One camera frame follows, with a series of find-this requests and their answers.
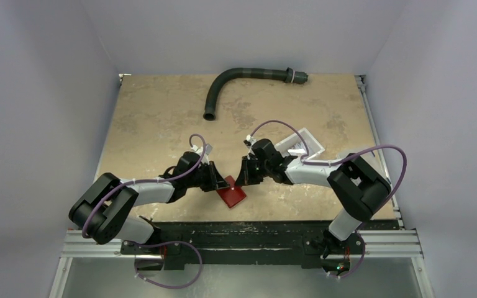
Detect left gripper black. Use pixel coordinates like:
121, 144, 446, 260
186, 160, 229, 192

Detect red card holder wallet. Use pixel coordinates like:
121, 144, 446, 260
216, 176, 247, 209

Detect white plastic card box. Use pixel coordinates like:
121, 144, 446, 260
275, 127, 325, 160

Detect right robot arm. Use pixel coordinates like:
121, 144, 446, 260
235, 138, 392, 253

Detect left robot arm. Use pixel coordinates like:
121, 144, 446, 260
68, 151, 230, 254

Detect clear plastic screw box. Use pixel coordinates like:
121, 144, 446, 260
336, 147, 376, 161

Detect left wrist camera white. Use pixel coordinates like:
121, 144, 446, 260
191, 143, 212, 164

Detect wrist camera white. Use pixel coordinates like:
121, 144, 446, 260
243, 135, 260, 151
191, 143, 212, 164

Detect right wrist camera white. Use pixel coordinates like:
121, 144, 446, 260
243, 135, 260, 151

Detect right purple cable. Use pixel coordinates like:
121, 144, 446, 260
248, 120, 408, 223

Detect purple cable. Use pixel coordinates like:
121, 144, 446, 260
248, 120, 408, 223
81, 133, 207, 240

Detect black front table rail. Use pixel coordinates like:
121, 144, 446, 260
119, 220, 383, 270

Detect purple cable loop below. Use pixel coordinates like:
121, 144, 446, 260
134, 240, 204, 289

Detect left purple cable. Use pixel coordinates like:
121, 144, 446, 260
81, 133, 207, 240

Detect black curved hose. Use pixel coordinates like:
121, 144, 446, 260
202, 67, 309, 122

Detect aluminium frame rail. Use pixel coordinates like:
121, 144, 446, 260
69, 69, 414, 269

